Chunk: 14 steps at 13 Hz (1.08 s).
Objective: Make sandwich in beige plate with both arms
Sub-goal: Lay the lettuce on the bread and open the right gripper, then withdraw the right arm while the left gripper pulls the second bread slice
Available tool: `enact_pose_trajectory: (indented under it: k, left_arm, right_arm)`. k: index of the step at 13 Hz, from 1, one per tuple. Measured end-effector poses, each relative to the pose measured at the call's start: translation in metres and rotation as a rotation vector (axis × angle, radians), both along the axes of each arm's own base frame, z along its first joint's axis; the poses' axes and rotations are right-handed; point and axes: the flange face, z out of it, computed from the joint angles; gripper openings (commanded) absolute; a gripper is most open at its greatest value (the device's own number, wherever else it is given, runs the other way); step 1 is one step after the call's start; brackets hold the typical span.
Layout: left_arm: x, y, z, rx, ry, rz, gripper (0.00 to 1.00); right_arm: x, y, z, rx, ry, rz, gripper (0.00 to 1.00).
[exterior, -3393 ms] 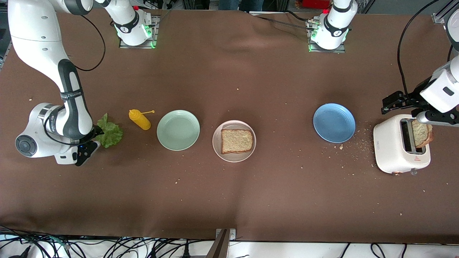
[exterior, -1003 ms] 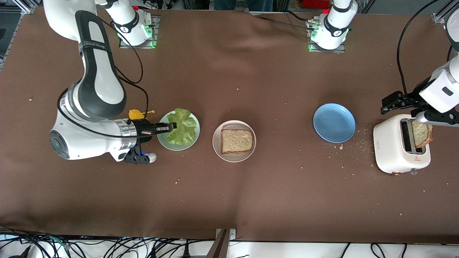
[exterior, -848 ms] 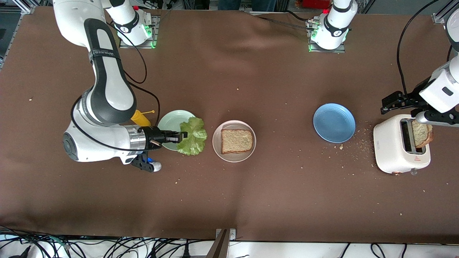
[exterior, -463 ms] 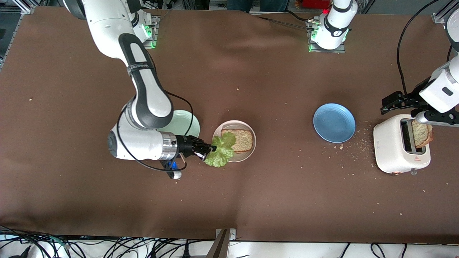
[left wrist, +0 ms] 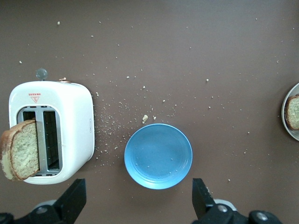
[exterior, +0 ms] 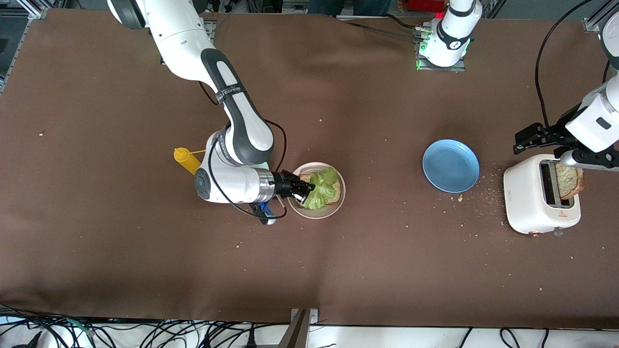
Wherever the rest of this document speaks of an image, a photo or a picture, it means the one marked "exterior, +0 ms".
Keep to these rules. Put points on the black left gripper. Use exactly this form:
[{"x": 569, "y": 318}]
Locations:
[{"x": 554, "y": 133}]

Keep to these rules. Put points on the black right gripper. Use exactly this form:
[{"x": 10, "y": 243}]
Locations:
[{"x": 283, "y": 184}]

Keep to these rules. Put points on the green lettuce leaf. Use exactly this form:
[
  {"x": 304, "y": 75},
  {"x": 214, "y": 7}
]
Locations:
[{"x": 321, "y": 188}]

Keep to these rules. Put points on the brown bread slice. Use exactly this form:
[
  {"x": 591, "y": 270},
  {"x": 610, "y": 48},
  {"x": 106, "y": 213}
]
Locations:
[
  {"x": 568, "y": 183},
  {"x": 337, "y": 194}
]

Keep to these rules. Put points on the yellow mustard squeeze bottle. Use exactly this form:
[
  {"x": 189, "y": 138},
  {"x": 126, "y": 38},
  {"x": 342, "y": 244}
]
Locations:
[{"x": 189, "y": 164}]

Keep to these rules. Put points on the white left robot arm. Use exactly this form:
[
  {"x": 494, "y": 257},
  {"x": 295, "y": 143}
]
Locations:
[{"x": 452, "y": 34}]

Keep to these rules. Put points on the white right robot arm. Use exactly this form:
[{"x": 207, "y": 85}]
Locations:
[{"x": 232, "y": 183}]

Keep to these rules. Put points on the beige plate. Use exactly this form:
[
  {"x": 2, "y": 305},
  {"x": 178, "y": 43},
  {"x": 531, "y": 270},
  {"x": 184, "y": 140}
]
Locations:
[{"x": 319, "y": 213}]

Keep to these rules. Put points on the blue plate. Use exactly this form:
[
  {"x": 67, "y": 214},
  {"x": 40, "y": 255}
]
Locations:
[{"x": 450, "y": 166}]

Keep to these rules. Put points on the white two-slot toaster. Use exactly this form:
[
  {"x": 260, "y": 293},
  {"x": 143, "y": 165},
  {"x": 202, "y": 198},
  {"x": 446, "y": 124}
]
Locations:
[{"x": 524, "y": 198}]

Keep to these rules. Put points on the brown tablecloth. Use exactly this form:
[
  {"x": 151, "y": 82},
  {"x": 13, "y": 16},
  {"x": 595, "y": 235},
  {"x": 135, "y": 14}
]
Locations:
[{"x": 387, "y": 96}]

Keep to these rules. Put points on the black power plug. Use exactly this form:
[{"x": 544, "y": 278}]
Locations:
[
  {"x": 251, "y": 340},
  {"x": 34, "y": 340}
]

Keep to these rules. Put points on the red box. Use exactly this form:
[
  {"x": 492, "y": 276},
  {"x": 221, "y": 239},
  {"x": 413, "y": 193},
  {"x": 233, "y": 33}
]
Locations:
[{"x": 425, "y": 5}]

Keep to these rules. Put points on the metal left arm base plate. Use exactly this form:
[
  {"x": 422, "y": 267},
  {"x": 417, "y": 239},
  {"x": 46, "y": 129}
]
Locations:
[{"x": 459, "y": 68}]

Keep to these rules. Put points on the aluminium frame rail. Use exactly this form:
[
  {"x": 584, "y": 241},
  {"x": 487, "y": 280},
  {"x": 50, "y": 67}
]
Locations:
[
  {"x": 36, "y": 10},
  {"x": 592, "y": 24}
]

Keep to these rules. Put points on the metal mounting bracket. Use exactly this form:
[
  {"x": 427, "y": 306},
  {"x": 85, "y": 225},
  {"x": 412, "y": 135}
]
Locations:
[{"x": 314, "y": 316}]

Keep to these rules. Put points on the grey camera pole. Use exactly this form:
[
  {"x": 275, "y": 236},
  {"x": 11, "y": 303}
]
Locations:
[{"x": 295, "y": 336}]

